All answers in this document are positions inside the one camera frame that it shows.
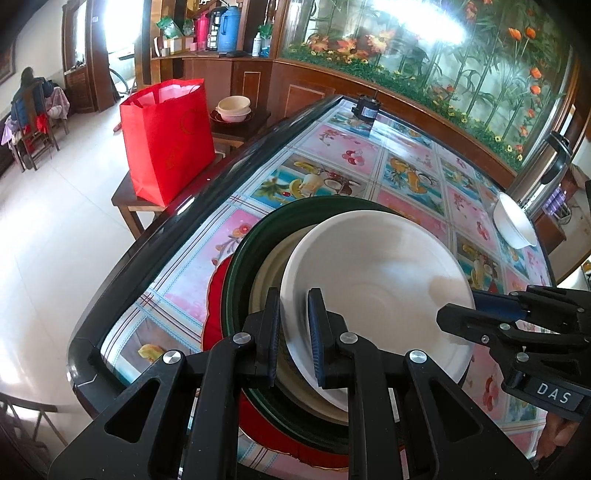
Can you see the dark wooden stool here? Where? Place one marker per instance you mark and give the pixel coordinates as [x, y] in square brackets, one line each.
[249, 129]

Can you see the green plastic basin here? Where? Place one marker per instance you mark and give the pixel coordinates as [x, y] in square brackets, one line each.
[244, 258]

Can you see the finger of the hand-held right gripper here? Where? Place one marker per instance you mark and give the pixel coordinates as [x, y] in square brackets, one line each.
[496, 302]
[461, 321]

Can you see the small cream bowl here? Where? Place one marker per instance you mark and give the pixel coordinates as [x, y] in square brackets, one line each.
[234, 117]
[233, 104]

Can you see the white plastic bottle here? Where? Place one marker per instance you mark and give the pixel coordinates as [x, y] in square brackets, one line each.
[256, 45]

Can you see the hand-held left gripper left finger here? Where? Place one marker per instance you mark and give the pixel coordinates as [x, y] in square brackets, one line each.
[275, 323]

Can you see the purple plastic item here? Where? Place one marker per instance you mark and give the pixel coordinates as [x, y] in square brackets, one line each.
[555, 201]

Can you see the person's right hand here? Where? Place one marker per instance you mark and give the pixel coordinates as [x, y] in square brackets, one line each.
[554, 438]

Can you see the wooden cabinet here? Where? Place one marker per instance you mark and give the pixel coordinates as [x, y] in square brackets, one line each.
[254, 83]

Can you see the red glass plate gold rim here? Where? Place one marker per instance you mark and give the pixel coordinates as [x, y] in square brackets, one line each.
[213, 277]

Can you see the red paper bag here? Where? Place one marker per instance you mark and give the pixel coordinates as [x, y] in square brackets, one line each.
[171, 138]

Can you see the white bowl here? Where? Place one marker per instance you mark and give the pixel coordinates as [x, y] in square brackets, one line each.
[378, 277]
[515, 219]

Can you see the fruit print tablecloth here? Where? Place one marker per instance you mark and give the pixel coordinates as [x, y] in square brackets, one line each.
[332, 143]

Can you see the dark wooden chair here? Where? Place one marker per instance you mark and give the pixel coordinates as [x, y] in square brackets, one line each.
[23, 424]

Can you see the pink thermos flask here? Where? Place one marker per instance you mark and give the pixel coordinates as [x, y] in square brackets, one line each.
[203, 32]

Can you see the large cream bowl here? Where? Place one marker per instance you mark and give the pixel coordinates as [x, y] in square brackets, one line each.
[268, 277]

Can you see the green packet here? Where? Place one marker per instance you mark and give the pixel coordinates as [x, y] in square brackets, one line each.
[168, 27]

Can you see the small wooden table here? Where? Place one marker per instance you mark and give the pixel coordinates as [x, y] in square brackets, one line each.
[127, 203]

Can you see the wooden chair with clothes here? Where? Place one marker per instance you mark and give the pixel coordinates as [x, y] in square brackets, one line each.
[34, 138]

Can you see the black framed dining table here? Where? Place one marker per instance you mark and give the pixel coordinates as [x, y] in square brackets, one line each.
[129, 295]

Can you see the blue thermos flask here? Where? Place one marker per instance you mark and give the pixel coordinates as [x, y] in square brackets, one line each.
[228, 30]

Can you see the stainless steel thermos jug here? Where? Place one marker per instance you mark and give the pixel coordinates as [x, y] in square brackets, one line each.
[538, 175]

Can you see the dark red saucer plate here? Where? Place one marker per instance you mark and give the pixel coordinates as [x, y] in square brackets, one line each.
[214, 117]

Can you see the black thermos flask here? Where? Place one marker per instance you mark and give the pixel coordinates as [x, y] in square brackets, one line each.
[213, 27]

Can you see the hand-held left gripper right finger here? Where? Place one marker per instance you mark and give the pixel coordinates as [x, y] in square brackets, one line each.
[316, 332]

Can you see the small black motor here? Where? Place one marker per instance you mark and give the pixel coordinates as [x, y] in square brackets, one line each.
[366, 108]

